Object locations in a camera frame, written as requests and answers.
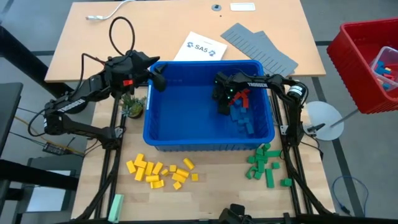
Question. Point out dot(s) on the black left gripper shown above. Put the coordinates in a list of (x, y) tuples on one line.
[(124, 73)]

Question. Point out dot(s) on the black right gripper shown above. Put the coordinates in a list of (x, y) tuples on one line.
[(225, 90)]

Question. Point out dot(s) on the blue cube block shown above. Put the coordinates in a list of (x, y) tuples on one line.
[(243, 110), (247, 120), (241, 122), (237, 103)]

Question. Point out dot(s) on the red rectangular block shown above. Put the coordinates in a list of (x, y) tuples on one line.
[(246, 101)]

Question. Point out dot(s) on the blue plastic bin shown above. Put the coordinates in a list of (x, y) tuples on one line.
[(186, 118)]

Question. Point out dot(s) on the green arch block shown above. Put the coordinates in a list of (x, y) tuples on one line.
[(249, 173), (262, 158)]

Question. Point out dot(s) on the green rectangular block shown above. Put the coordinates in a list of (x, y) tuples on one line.
[(261, 167), (273, 153), (275, 165)]

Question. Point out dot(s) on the yellow rectangular block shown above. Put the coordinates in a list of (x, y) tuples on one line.
[(149, 168), (178, 178), (157, 184), (131, 166), (188, 163), (157, 168), (139, 174), (141, 164), (164, 172)]

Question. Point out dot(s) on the long green block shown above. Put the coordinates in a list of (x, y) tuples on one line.
[(270, 179)]

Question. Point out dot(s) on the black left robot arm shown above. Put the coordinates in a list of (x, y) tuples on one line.
[(77, 99)]

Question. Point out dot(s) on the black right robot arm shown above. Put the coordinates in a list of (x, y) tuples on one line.
[(264, 83)]

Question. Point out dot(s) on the white SA5 paper sheet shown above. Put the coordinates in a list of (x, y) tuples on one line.
[(202, 46)]

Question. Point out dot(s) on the potted succulent plant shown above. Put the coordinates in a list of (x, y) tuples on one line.
[(133, 107)]

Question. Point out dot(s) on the grey desk grommet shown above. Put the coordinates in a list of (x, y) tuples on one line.
[(216, 7)]

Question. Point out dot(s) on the white flat rectangular pad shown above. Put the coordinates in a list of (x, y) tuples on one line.
[(242, 7)]

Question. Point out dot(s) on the light wood desk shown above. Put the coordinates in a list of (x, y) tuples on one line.
[(280, 15)]

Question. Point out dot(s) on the white round stand base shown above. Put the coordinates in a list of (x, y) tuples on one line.
[(326, 113)]

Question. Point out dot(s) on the grey metal rod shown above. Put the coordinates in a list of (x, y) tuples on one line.
[(343, 118)]

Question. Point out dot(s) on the black rounded object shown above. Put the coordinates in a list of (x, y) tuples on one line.
[(234, 214)]

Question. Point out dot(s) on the red plastic crate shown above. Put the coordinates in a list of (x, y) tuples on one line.
[(348, 62)]

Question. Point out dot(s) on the small black electronics box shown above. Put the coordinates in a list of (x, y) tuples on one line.
[(54, 148)]

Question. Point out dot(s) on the black diagonal beam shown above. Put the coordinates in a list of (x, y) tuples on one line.
[(18, 53)]

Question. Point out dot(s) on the mint green foam block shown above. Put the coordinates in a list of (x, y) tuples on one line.
[(116, 207)]

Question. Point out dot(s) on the small blue toy block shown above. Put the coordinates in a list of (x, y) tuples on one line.
[(381, 68)]

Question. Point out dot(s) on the black horizontal beam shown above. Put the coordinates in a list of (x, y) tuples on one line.
[(31, 175)]

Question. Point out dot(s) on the clear plastic container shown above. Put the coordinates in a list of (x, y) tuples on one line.
[(390, 56)]

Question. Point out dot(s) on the grey cabinet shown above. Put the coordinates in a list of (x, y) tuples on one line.
[(46, 199)]

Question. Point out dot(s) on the dark grey slotted rail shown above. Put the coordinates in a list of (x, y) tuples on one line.
[(275, 109)]

